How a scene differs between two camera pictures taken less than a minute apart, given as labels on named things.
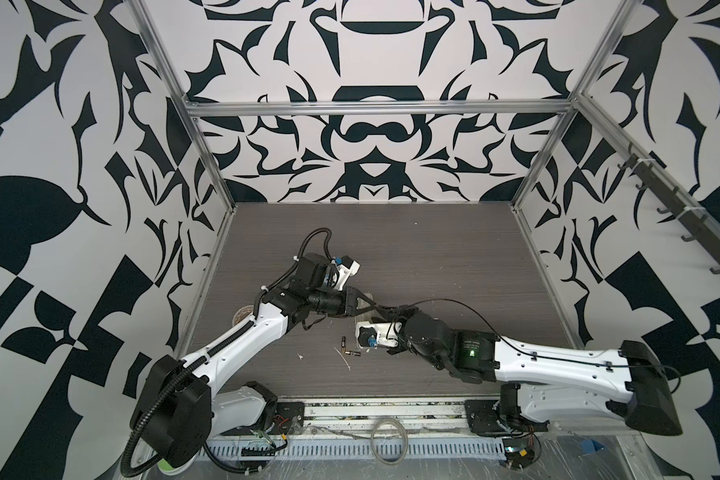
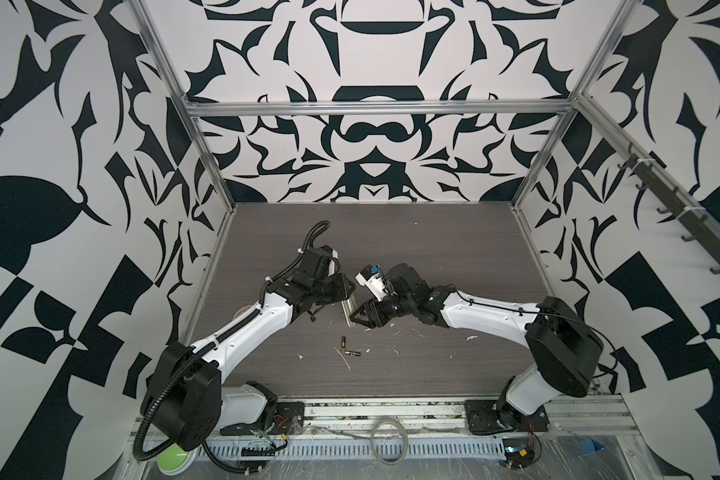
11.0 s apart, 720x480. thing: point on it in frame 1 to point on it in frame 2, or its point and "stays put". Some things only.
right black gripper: [412, 316] to [373, 310]
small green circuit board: [518, 452] stays put
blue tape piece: [588, 446] stays put
